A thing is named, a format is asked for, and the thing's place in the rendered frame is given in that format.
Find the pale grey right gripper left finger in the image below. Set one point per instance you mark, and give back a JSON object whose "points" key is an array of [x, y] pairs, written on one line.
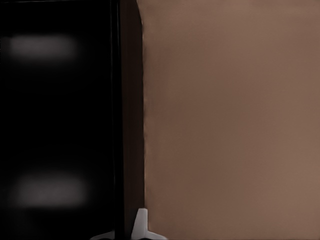
{"points": [[105, 236]]}

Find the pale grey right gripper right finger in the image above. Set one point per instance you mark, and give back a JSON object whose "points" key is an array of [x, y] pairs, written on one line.
{"points": [[140, 223]]}

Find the black storage box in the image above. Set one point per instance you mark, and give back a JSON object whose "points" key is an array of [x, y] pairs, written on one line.
{"points": [[57, 112]]}

